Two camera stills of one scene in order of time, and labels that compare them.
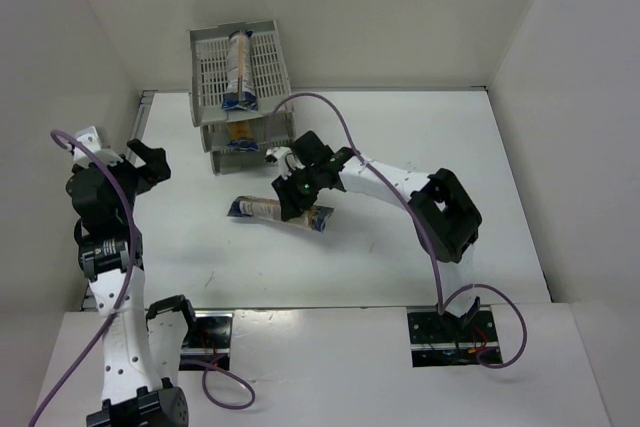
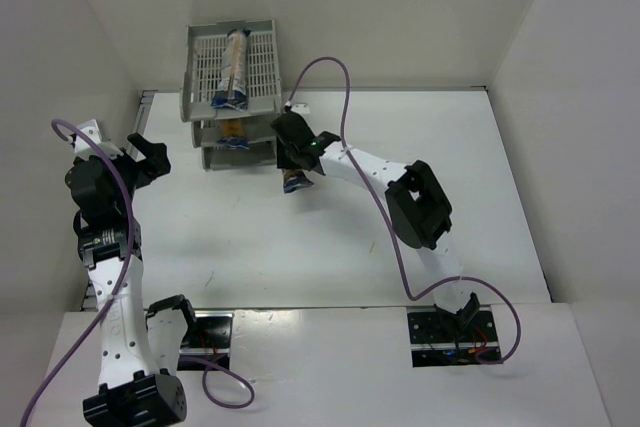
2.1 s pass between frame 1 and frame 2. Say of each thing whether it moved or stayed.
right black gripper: moved
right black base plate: stayed
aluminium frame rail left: stayed
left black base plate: stayed
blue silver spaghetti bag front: moved
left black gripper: stayed
